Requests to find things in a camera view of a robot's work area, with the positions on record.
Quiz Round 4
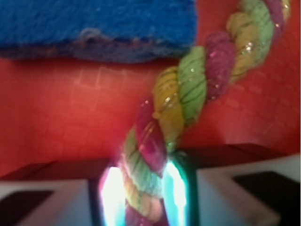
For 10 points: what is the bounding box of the multicolored twisted rope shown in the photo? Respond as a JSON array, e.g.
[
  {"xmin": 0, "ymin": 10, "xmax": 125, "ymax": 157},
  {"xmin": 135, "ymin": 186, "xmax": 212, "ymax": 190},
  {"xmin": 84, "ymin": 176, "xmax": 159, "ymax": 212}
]
[{"xmin": 119, "ymin": 0, "xmax": 292, "ymax": 226}]

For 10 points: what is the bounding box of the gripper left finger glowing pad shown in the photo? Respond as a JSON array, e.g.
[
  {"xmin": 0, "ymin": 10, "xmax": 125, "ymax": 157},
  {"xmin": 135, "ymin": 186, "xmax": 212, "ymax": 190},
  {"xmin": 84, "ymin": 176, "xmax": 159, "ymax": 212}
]
[{"xmin": 0, "ymin": 160, "xmax": 125, "ymax": 226}]

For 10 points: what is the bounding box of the blue sponge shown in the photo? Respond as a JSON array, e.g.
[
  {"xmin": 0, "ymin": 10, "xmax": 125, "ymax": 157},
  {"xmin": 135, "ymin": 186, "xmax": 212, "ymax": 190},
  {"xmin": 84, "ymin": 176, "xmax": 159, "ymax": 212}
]
[{"xmin": 0, "ymin": 0, "xmax": 198, "ymax": 64}]

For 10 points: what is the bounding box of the red plastic tray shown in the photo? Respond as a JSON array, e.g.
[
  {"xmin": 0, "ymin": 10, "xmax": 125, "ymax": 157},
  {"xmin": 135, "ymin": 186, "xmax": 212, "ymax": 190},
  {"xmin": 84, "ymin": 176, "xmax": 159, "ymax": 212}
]
[{"xmin": 0, "ymin": 0, "xmax": 301, "ymax": 175}]

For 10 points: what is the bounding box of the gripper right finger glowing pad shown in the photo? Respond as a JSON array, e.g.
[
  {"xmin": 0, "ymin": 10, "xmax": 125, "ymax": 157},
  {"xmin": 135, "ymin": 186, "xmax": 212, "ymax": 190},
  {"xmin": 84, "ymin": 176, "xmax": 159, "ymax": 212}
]
[{"xmin": 164, "ymin": 144, "xmax": 301, "ymax": 226}]

